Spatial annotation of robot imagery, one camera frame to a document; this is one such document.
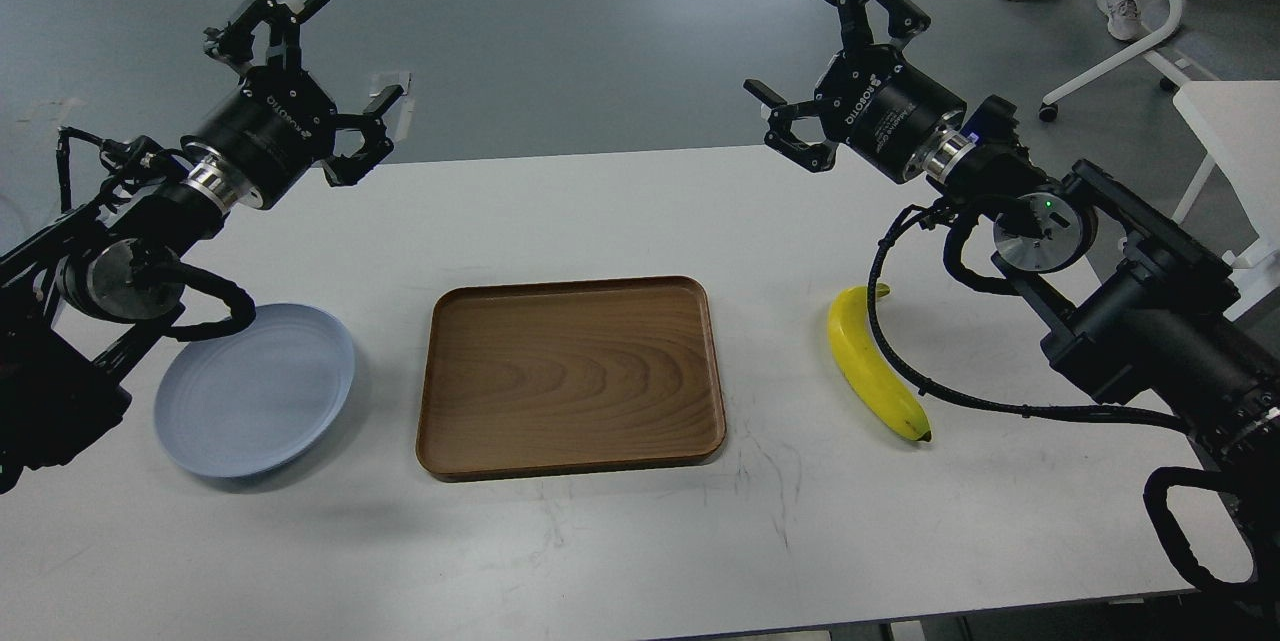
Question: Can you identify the white tape on floor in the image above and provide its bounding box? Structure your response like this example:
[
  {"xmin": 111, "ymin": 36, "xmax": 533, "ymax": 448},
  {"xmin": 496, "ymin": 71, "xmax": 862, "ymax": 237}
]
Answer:
[{"xmin": 366, "ymin": 70, "xmax": 415, "ymax": 145}]

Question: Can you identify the light blue plate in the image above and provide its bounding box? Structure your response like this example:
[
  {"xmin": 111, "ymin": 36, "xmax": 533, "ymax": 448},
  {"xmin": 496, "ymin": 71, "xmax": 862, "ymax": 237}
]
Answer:
[{"xmin": 154, "ymin": 303, "xmax": 356, "ymax": 480}]

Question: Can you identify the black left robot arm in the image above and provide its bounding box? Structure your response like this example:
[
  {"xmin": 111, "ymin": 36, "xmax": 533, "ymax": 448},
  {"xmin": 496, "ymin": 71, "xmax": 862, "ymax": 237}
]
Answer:
[{"xmin": 1, "ymin": 0, "xmax": 404, "ymax": 491}]

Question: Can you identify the white side table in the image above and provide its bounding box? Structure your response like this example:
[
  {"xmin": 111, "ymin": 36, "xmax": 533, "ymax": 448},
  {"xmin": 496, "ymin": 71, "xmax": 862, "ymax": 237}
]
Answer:
[{"xmin": 1172, "ymin": 81, "xmax": 1279, "ymax": 321}]

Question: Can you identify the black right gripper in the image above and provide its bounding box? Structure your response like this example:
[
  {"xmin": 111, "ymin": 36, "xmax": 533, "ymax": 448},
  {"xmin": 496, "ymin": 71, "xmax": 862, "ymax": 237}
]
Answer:
[{"xmin": 742, "ymin": 0, "xmax": 968, "ymax": 186}]

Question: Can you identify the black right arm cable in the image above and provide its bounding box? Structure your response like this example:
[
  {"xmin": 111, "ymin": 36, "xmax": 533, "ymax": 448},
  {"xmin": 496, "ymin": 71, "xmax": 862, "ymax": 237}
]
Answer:
[{"xmin": 867, "ymin": 203, "xmax": 1190, "ymax": 434}]

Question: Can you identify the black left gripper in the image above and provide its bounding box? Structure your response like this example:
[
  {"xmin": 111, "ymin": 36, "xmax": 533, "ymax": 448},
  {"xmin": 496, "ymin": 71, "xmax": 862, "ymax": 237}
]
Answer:
[{"xmin": 180, "ymin": 0, "xmax": 406, "ymax": 212}]

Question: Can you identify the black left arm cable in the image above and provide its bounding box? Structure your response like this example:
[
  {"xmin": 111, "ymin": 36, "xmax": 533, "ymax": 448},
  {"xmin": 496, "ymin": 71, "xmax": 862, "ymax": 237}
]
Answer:
[{"xmin": 131, "ymin": 261, "xmax": 259, "ymax": 343}]

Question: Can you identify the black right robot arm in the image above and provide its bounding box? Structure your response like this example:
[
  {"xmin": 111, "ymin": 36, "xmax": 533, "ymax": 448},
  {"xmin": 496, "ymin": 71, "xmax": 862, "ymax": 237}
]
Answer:
[{"xmin": 744, "ymin": 0, "xmax": 1277, "ymax": 525}]

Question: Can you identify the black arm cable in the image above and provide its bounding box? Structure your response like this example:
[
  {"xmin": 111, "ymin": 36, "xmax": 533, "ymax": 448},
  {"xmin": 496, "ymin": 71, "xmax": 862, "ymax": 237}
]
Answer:
[
  {"xmin": 867, "ymin": 203, "xmax": 1190, "ymax": 434},
  {"xmin": 131, "ymin": 261, "xmax": 259, "ymax": 343}
]

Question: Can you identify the yellow banana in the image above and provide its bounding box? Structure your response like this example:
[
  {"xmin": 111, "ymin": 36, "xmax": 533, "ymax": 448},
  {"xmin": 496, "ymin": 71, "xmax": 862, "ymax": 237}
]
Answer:
[{"xmin": 826, "ymin": 284, "xmax": 932, "ymax": 441}]

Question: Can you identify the brown wooden tray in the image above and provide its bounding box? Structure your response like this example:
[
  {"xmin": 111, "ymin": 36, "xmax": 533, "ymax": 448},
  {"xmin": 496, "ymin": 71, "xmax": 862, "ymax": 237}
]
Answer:
[{"xmin": 416, "ymin": 276, "xmax": 727, "ymax": 482}]

